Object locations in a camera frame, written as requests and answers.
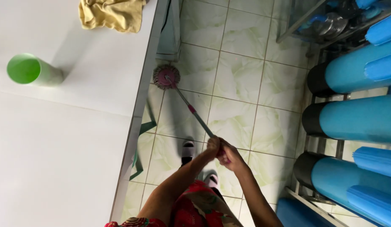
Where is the person's right slipper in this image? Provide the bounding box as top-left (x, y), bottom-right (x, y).
top-left (203, 170), bottom-right (219, 189)

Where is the person's left slipper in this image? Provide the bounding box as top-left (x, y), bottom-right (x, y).
top-left (181, 140), bottom-right (196, 167)

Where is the person's slipper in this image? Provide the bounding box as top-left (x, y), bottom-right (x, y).
top-left (181, 140), bottom-right (196, 167)
top-left (203, 170), bottom-right (219, 189)

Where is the blue container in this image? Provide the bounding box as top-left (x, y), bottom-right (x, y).
top-left (276, 198), bottom-right (333, 227)

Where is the pink spin mop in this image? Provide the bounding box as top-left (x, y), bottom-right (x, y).
top-left (153, 64), bottom-right (231, 164)

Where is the person's left hand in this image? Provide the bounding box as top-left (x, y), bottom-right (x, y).
top-left (206, 136), bottom-right (221, 159)

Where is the metal rack with steel utensils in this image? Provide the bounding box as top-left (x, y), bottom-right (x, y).
top-left (276, 0), bottom-right (391, 48)

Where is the yellow cloth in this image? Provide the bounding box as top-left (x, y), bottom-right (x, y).
top-left (78, 0), bottom-right (147, 33)

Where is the green plastic cup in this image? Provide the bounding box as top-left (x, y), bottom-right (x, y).
top-left (7, 53), bottom-right (64, 86)

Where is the blue filter tank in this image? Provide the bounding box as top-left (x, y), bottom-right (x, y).
top-left (302, 95), bottom-right (391, 145)
top-left (307, 39), bottom-right (391, 98)
top-left (293, 151), bottom-right (391, 227)

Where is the person's red patterned dress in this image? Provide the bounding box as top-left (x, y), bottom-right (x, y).
top-left (104, 180), bottom-right (243, 227)

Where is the person's right hand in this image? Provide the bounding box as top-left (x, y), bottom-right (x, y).
top-left (218, 138), bottom-right (248, 172)

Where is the white counter with metal edge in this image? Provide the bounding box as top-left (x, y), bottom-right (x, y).
top-left (0, 0), bottom-right (171, 227)

